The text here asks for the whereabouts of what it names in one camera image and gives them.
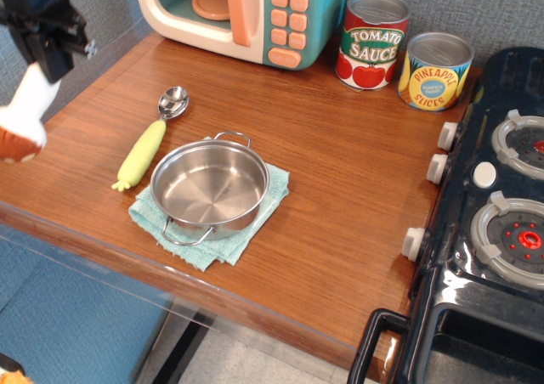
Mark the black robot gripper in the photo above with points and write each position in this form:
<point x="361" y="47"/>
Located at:
<point x="58" y="23"/>

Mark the plush brown white mushroom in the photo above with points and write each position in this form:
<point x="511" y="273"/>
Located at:
<point x="23" y="135"/>

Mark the small stainless steel pot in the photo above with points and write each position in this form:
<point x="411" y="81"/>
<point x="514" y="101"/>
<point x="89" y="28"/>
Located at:
<point x="209" y="189"/>

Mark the teal folded dish cloth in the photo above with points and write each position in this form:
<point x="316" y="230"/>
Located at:
<point x="148" y="216"/>

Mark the teal toy microwave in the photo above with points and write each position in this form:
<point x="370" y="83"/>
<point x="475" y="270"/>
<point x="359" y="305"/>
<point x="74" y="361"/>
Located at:
<point x="287" y="34"/>

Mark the orange plush object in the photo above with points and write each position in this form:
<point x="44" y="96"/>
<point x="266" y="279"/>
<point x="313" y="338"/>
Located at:
<point x="14" y="377"/>

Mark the tomato sauce can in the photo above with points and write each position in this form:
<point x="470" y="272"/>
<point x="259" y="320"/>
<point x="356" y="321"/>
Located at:
<point x="373" y="31"/>

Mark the pineapple slices can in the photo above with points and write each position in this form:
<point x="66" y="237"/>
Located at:
<point x="435" y="69"/>

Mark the black toy stove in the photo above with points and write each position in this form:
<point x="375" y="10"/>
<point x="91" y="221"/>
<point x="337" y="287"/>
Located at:
<point x="476" y="313"/>

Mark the yellow handled metal spoon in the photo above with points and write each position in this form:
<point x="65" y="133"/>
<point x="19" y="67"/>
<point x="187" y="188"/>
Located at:
<point x="172" y="104"/>

